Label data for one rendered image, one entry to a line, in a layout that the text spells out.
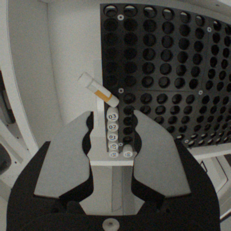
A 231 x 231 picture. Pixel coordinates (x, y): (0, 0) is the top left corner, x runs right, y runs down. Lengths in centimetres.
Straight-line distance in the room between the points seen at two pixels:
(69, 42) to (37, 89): 8
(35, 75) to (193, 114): 20
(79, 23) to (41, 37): 5
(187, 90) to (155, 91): 4
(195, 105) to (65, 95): 19
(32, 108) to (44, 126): 4
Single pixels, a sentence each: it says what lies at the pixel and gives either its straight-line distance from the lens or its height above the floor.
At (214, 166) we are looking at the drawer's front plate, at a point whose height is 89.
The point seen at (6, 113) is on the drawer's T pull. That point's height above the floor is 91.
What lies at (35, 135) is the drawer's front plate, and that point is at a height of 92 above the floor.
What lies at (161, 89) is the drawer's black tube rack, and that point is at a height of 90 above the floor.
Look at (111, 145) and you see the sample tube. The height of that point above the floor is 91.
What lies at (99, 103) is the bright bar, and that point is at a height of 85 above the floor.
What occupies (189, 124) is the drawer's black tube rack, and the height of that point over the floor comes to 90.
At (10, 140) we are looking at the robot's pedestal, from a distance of 52.
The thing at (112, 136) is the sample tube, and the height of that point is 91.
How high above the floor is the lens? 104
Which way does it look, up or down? 59 degrees down
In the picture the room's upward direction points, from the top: 180 degrees counter-clockwise
